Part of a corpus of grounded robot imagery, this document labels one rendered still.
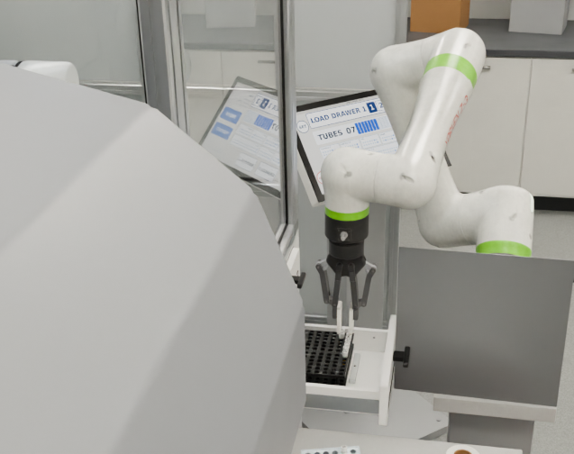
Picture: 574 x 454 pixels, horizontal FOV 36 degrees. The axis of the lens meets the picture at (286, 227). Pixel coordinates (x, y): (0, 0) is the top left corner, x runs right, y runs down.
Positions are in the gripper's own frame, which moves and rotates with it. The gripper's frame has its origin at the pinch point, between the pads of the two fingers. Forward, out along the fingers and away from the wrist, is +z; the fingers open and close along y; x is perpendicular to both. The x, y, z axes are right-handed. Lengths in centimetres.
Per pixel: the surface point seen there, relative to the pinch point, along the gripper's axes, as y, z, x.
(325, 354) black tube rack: -4.3, 9.8, -0.3
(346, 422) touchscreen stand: -9, 96, 85
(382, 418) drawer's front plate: 9.9, 15.5, -13.9
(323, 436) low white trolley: -3.0, 23.7, -11.8
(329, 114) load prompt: -17, -15, 93
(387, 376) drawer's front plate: 10.3, 6.8, -10.6
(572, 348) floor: 76, 100, 152
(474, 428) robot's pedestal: 30.6, 34.5, 10.1
